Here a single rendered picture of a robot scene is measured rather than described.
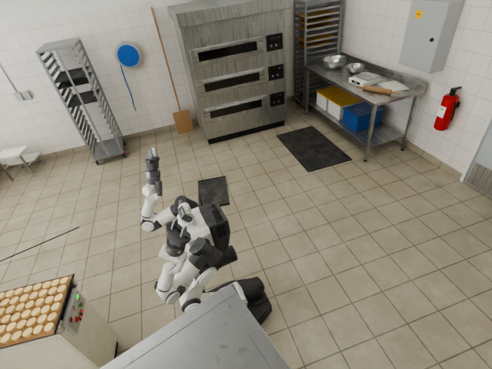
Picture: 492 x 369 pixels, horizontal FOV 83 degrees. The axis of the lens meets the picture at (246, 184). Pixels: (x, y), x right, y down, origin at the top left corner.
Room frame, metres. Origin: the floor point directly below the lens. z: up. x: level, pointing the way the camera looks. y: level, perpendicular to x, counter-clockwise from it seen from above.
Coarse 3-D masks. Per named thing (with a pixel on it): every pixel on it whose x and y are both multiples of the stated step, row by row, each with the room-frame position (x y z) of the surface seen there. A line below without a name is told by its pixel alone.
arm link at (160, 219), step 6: (168, 210) 1.39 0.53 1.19; (156, 216) 1.39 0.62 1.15; (162, 216) 1.38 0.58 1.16; (168, 216) 1.37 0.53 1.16; (174, 216) 1.37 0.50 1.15; (144, 222) 1.35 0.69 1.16; (150, 222) 1.35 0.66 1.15; (156, 222) 1.36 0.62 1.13; (162, 222) 1.36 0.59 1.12; (168, 222) 1.38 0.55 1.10; (144, 228) 1.33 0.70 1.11; (150, 228) 1.33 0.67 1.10; (156, 228) 1.34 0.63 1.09
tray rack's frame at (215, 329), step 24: (192, 312) 0.32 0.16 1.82; (216, 312) 0.31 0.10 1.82; (240, 312) 0.31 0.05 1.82; (168, 336) 0.28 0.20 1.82; (192, 336) 0.27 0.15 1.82; (216, 336) 0.26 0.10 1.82; (240, 336) 0.26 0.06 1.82; (264, 336) 0.25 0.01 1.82; (120, 360) 0.24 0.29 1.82; (144, 360) 0.24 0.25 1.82; (168, 360) 0.23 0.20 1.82; (192, 360) 0.23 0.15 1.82; (216, 360) 0.22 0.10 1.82; (240, 360) 0.21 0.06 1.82; (264, 360) 0.21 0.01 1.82
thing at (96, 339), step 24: (72, 288) 1.15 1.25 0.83; (96, 312) 1.17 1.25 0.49; (48, 336) 0.85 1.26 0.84; (72, 336) 0.90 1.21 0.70; (96, 336) 1.02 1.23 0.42; (0, 360) 0.80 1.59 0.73; (24, 360) 0.81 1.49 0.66; (48, 360) 0.83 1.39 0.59; (72, 360) 0.84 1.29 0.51; (96, 360) 0.88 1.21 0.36
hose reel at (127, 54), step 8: (120, 48) 4.93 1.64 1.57; (128, 48) 4.96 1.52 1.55; (136, 48) 5.00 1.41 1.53; (120, 56) 4.92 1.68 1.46; (128, 56) 4.95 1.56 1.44; (136, 56) 4.97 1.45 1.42; (120, 64) 4.94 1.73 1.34; (128, 64) 4.94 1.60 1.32; (136, 64) 4.98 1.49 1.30; (128, 88) 4.94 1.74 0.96
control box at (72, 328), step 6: (72, 294) 1.10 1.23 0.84; (78, 294) 1.12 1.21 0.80; (72, 300) 1.06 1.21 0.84; (78, 300) 1.09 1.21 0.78; (84, 300) 1.13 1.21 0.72; (72, 306) 1.02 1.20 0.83; (78, 306) 1.06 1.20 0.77; (84, 306) 1.09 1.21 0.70; (66, 312) 0.98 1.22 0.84; (72, 312) 0.99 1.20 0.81; (78, 312) 1.03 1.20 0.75; (66, 318) 0.94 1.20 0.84; (72, 318) 0.96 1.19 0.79; (66, 324) 0.90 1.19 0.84; (72, 324) 0.93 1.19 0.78; (78, 324) 0.96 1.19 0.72; (72, 330) 0.90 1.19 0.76
